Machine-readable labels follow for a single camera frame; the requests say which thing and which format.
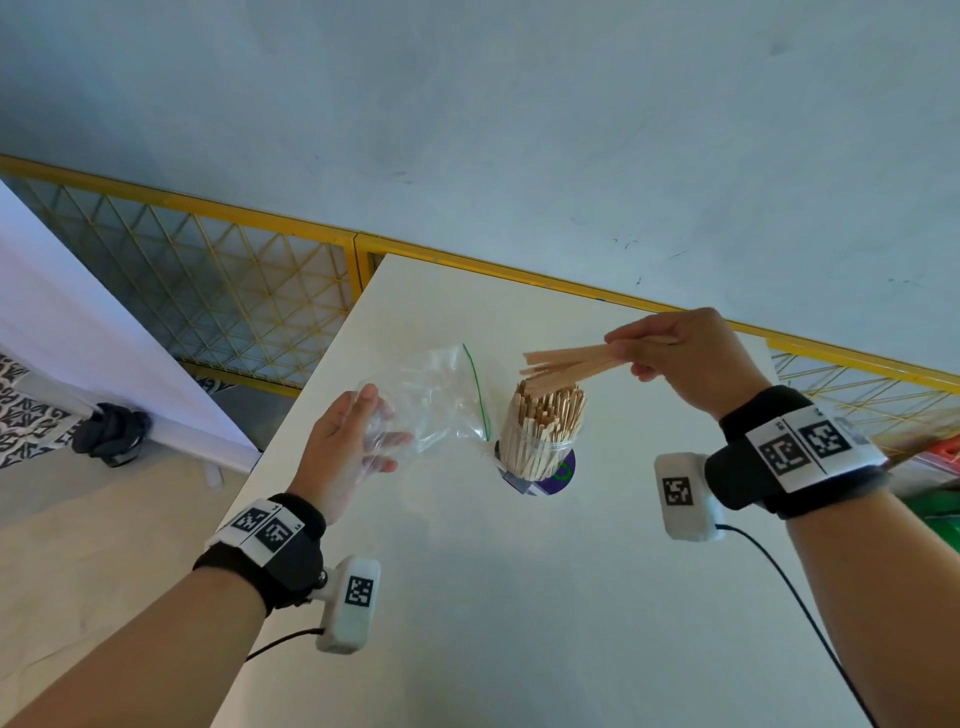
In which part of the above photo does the person's right hand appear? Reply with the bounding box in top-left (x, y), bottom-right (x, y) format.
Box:
top-left (606, 307), bottom-right (774, 421)

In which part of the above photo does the clear plastic jar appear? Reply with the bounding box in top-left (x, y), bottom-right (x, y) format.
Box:
top-left (495, 381), bottom-right (588, 483)

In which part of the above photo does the white board panel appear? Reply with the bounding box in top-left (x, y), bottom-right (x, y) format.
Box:
top-left (0, 180), bottom-right (263, 476)

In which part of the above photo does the person's left hand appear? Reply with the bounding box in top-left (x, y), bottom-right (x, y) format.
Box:
top-left (288, 384), bottom-right (415, 526)

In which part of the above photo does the red object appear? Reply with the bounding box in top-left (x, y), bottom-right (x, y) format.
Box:
top-left (924, 436), bottom-right (960, 485)

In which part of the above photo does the black camera cable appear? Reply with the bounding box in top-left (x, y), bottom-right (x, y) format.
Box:
top-left (245, 627), bottom-right (326, 663)
top-left (714, 524), bottom-right (880, 728)

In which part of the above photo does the purple round lid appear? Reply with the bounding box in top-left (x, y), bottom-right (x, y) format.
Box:
top-left (495, 444), bottom-right (578, 498)

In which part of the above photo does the black white patterned mat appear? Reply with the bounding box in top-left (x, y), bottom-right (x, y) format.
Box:
top-left (0, 352), bottom-right (85, 471)

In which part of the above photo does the black wristband with marker tags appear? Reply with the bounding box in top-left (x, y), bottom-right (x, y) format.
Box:
top-left (192, 492), bottom-right (328, 618)
top-left (704, 385), bottom-right (891, 521)

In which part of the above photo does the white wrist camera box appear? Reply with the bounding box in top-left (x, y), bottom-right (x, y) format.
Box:
top-left (654, 452), bottom-right (728, 543)
top-left (315, 555), bottom-right (383, 656)

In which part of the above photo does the green object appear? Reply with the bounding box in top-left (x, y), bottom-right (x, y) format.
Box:
top-left (898, 489), bottom-right (960, 558)

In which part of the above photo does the bunch of wooden sticks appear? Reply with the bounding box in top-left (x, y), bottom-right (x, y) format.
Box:
top-left (519, 334), bottom-right (681, 393)

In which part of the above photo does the clear plastic zip bag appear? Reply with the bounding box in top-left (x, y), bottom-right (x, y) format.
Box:
top-left (352, 342), bottom-right (494, 475)

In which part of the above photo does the person's left forearm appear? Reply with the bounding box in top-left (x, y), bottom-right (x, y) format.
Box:
top-left (0, 568), bottom-right (269, 728)

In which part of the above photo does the wooden sticks packed upright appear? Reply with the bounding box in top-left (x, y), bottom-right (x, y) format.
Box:
top-left (499, 381), bottom-right (588, 481)

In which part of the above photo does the yellow mesh fence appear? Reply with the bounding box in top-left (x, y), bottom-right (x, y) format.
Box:
top-left (0, 153), bottom-right (960, 470)

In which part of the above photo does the person's right forearm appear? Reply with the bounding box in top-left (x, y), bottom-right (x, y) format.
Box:
top-left (783, 486), bottom-right (960, 728)

